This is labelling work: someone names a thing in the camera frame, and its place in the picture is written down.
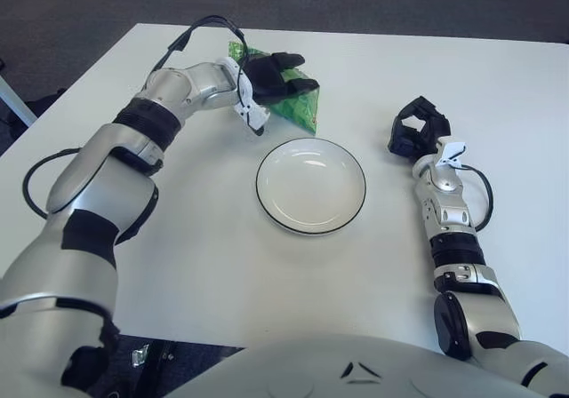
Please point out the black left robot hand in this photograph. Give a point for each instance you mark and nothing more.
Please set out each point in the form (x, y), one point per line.
(266, 78)

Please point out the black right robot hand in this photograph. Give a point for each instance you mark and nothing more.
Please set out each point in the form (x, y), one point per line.
(402, 142)

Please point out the green snack bag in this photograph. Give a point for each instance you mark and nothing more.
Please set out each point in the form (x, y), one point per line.
(302, 113)

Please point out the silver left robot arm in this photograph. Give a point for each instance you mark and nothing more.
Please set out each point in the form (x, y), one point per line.
(89, 185)

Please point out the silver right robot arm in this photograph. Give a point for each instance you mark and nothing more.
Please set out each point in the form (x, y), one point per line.
(484, 309)

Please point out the white plate with black rim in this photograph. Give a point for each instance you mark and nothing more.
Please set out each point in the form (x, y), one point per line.
(311, 189)

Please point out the grey robot torso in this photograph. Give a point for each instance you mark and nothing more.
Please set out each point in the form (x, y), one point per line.
(355, 371)

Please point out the white table leg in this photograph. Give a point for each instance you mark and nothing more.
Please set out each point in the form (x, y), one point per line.
(15, 102)

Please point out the small metal bracket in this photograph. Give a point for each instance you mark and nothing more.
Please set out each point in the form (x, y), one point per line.
(140, 356)

